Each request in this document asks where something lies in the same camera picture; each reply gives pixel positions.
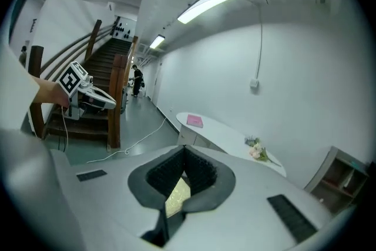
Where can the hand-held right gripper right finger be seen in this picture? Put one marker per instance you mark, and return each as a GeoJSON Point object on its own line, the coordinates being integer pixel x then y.
{"type": "Point", "coordinates": [246, 214]}

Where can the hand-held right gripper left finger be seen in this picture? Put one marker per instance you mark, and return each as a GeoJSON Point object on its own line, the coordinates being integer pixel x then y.
{"type": "Point", "coordinates": [100, 202]}

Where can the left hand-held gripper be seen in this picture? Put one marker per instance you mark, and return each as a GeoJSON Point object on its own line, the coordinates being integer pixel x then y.
{"type": "Point", "coordinates": [70, 79]}

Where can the person's left forearm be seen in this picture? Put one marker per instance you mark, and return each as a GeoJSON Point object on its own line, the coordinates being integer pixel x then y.
{"type": "Point", "coordinates": [48, 94]}

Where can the wooden staircase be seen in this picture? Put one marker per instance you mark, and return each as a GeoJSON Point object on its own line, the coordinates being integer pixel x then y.
{"type": "Point", "coordinates": [100, 64]}

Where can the white door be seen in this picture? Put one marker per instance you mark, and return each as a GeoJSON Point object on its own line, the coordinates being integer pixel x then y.
{"type": "Point", "coordinates": [157, 85]}

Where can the pink flower bouquet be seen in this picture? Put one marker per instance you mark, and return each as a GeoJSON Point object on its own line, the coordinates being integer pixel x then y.
{"type": "Point", "coordinates": [258, 151]}

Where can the long ceiling light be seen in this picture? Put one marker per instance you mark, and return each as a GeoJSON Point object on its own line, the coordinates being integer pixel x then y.
{"type": "Point", "coordinates": [157, 41]}
{"type": "Point", "coordinates": [210, 1]}

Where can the white table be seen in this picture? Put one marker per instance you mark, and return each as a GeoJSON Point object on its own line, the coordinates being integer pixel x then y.
{"type": "Point", "coordinates": [217, 129]}

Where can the pink book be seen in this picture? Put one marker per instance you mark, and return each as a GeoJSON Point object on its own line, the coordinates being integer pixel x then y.
{"type": "Point", "coordinates": [195, 120]}

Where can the grey open shelf cabinet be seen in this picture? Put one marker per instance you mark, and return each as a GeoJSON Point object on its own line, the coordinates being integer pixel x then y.
{"type": "Point", "coordinates": [337, 182]}

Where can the black wall decorations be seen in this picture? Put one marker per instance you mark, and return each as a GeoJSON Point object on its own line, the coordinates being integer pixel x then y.
{"type": "Point", "coordinates": [120, 28]}

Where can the white wall switch box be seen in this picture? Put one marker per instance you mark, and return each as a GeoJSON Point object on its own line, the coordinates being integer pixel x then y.
{"type": "Point", "coordinates": [254, 83]}

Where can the grey wall conduit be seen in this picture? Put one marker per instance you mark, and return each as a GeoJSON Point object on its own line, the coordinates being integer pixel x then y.
{"type": "Point", "coordinates": [260, 47]}

